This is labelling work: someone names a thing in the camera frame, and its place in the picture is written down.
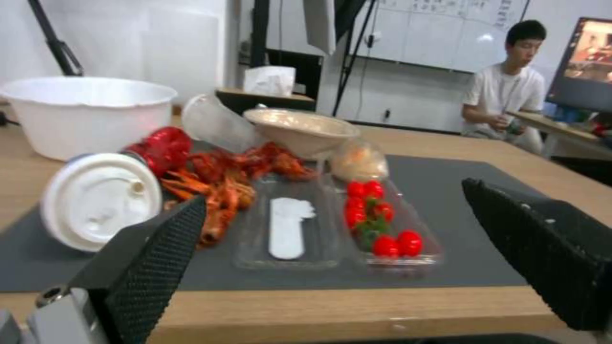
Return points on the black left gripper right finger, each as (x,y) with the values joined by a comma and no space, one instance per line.
(545,247)

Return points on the beige paper bowl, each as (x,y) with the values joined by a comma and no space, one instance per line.
(306,130)

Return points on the red crayfish pile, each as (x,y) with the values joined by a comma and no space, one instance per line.
(224,175)

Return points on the computer monitor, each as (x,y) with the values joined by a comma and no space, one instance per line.
(581,64)

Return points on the whiteboard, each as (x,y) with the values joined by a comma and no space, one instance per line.
(430,32)

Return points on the black box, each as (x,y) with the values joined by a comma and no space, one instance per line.
(268,102)

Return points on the clear plastic cup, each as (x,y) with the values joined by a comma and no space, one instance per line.
(217,125)

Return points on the black light stand pole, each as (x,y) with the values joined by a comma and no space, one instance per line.
(55,39)

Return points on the white lidded paper cup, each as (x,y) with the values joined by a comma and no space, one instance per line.
(95,204)

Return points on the clear plastic lid tray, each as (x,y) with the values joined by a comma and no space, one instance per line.
(287,229)

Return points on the clear round plastic container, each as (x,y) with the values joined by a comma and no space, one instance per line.
(358,161)

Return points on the person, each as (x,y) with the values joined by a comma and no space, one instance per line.
(507,93)

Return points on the black tripod stand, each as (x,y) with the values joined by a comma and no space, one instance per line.
(356,53)

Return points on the wooden desk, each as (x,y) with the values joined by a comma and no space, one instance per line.
(559,130)

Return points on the clear tray of tomatoes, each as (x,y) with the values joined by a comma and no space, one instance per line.
(387,229)

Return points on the white paper label strip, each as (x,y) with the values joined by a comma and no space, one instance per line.
(287,229)

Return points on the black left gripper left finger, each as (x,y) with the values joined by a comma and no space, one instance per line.
(143,272)

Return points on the white tissue box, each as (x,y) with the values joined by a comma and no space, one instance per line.
(268,80)

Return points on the dark grey table mat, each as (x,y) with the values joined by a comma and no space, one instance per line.
(449,200)

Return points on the large white plastic bowl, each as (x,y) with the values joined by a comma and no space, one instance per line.
(88,114)

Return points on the red drink can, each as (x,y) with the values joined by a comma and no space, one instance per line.
(160,148)

